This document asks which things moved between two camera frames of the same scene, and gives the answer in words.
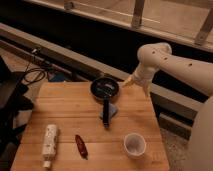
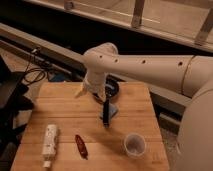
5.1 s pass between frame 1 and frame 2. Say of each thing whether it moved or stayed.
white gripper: moved
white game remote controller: stayed
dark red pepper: stayed
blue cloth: stayed
